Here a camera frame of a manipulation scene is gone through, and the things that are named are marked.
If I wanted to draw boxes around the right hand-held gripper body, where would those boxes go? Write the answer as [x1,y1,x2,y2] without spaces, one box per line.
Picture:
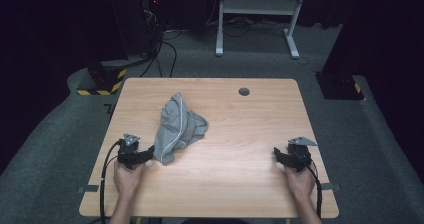
[283,136,319,170]

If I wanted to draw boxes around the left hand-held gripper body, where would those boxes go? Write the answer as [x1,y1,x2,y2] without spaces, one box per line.
[116,132,148,170]

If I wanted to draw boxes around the grey shorts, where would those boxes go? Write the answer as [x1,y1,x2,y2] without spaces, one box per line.
[153,92,210,166]

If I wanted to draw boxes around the person's left hand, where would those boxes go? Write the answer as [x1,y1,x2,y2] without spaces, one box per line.
[113,160,146,199]

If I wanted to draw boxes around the person's right hand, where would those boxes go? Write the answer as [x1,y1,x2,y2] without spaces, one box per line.
[283,163,318,202]

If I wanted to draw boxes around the grey tape strip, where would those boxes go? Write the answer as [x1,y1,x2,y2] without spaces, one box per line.
[320,182,342,192]
[77,184,100,194]

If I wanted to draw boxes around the black yellow striped stand base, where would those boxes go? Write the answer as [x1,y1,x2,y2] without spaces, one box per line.
[76,59,129,97]

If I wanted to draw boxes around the black computer tower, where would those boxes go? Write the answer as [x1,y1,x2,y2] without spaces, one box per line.
[105,0,165,59]

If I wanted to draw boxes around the white metal stand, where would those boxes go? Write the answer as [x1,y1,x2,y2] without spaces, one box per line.
[215,0,310,60]

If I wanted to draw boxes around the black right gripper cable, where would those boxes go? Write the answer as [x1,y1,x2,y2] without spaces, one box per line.
[301,157,324,220]

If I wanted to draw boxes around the black floor cables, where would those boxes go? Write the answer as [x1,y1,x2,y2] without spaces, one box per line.
[139,28,183,79]

